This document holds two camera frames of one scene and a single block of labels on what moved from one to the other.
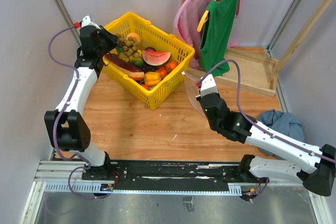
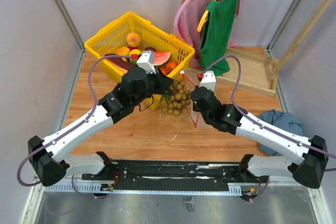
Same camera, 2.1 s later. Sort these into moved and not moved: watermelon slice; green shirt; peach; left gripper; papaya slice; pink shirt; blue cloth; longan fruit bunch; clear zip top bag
Moved: longan fruit bunch; left gripper; clear zip top bag
Not moved: papaya slice; green shirt; blue cloth; peach; watermelon slice; pink shirt
